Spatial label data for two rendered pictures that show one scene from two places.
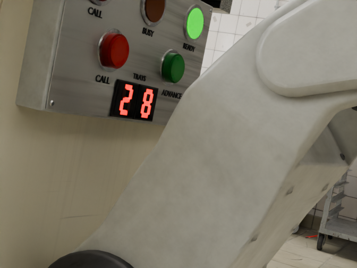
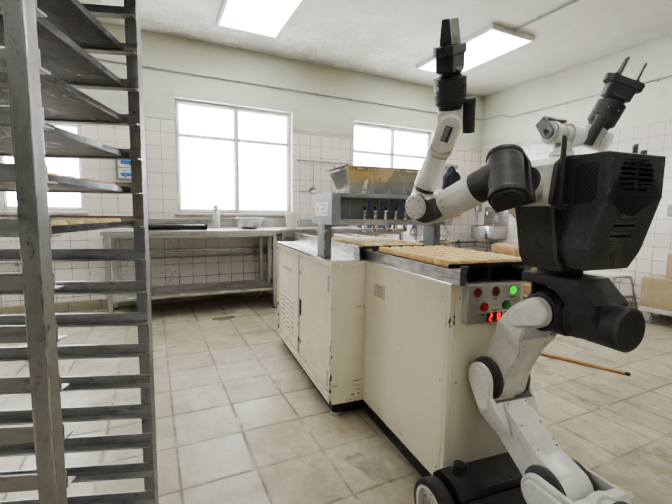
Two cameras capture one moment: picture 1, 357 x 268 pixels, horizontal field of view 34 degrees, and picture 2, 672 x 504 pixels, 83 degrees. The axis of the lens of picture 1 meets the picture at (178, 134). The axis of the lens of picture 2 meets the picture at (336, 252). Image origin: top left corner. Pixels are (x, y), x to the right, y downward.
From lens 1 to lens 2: 0.98 m
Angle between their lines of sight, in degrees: 39
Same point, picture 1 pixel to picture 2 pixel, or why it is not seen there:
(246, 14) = not seen: hidden behind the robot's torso
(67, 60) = (471, 312)
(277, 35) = (511, 313)
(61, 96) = (471, 320)
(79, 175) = (482, 336)
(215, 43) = not seen: hidden behind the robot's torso
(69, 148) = (477, 329)
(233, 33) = not seen: hidden behind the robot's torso
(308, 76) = (517, 323)
